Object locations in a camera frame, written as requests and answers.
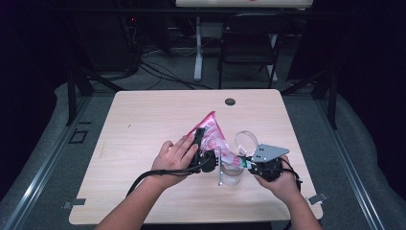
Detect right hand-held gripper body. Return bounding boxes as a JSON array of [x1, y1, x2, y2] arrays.
[[248, 143, 291, 183]]

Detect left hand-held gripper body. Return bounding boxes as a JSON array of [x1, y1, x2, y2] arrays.
[[189, 147, 223, 187]]

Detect pink and white snack bag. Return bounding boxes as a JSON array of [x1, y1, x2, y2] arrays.
[[186, 110, 253, 169]]

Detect clear glass measuring cup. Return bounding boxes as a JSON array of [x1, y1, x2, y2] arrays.
[[219, 129, 259, 187]]

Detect person's right hand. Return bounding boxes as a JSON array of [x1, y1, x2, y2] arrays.
[[254, 154, 303, 206]]

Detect person's left hand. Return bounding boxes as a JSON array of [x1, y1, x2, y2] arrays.
[[150, 135, 200, 190]]

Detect grey tape piece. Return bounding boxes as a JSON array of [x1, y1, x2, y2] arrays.
[[62, 197, 87, 210], [306, 192, 328, 206]]

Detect black metal stand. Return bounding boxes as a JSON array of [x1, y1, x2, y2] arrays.
[[65, 63, 126, 127], [281, 68, 339, 130]]

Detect black folding chair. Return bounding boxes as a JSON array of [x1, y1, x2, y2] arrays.
[[217, 12, 290, 90]]

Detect white desk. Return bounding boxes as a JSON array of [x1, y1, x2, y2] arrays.
[[174, 0, 315, 83]]

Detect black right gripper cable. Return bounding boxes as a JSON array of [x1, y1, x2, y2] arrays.
[[280, 157, 304, 194]]

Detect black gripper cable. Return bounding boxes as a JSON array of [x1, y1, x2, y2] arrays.
[[280, 157, 304, 194], [125, 158, 206, 197]]

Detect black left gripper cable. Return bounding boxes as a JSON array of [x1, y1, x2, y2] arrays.
[[125, 158, 206, 197]]

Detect black floor cables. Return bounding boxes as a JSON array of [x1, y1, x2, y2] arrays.
[[139, 59, 213, 91]]

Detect metal floor rail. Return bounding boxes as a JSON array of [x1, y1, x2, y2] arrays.
[[2, 95, 94, 230], [314, 98, 386, 230]]

